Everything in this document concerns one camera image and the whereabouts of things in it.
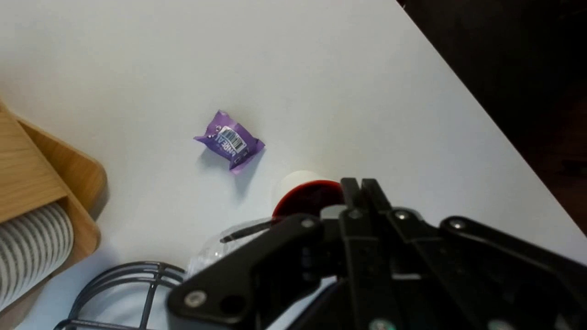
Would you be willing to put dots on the purple candy wrapper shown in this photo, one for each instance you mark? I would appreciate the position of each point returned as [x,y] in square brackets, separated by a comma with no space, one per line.
[229,139]

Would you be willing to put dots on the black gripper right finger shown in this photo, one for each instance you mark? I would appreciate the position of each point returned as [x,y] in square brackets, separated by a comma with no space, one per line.
[493,279]

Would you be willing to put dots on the wooden paper cup dispenser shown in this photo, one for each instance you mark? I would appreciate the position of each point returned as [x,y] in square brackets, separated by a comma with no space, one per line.
[37,169]

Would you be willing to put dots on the black wire holder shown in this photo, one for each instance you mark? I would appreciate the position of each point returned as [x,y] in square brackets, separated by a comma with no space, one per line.
[125,297]

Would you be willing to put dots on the white mug red inside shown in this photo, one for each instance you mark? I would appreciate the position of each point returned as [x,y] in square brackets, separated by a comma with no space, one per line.
[304,191]

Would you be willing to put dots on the stack of patterned paper cups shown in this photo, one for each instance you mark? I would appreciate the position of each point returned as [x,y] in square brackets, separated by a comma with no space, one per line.
[31,246]

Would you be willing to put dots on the black spoon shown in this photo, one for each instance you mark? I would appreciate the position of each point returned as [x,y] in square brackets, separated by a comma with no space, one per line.
[246,231]

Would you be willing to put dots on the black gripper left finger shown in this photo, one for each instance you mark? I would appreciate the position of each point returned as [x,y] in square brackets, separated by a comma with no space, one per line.
[253,284]

